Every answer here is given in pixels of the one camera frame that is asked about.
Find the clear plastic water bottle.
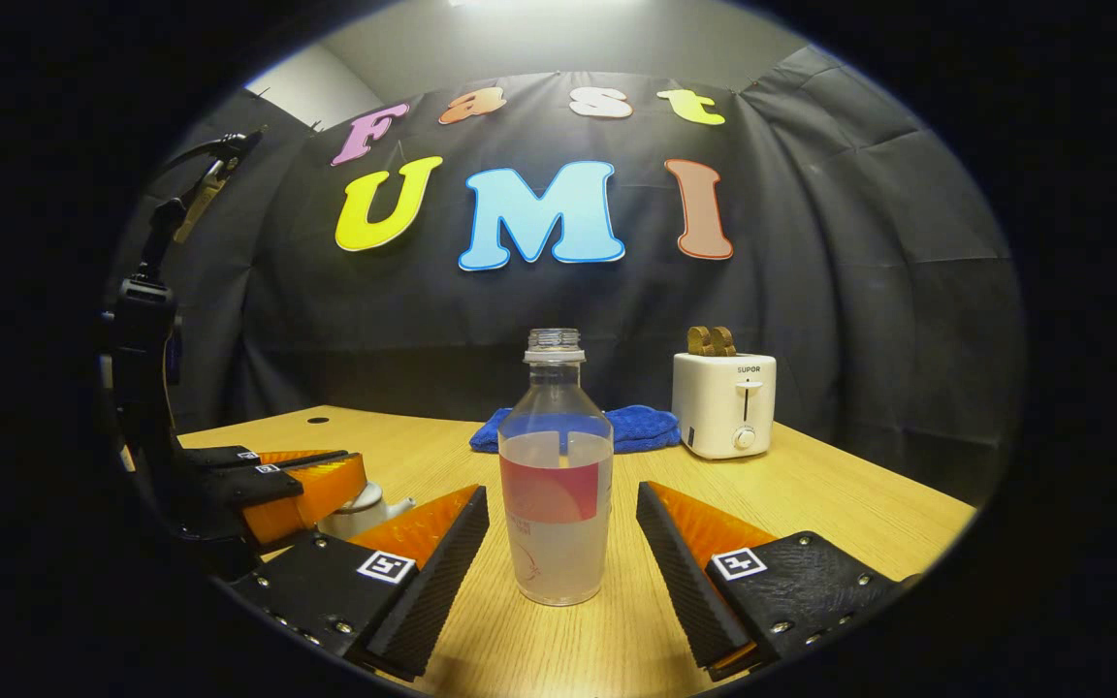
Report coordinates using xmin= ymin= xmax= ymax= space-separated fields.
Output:
xmin=498 ymin=328 xmax=615 ymax=608

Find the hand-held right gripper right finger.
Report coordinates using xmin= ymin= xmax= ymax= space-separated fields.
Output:
xmin=635 ymin=480 xmax=920 ymax=682

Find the ceiling light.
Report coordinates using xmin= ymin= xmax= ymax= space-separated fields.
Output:
xmin=447 ymin=0 xmax=637 ymax=10

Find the blue towel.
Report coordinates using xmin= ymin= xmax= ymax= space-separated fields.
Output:
xmin=469 ymin=404 xmax=682 ymax=455

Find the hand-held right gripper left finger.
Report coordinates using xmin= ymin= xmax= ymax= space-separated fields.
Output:
xmin=229 ymin=483 xmax=492 ymax=682

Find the white toaster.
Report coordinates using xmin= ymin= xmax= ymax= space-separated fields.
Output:
xmin=672 ymin=351 xmax=778 ymax=460

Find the black backdrop cloth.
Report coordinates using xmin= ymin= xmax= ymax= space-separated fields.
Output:
xmin=108 ymin=44 xmax=1025 ymax=510

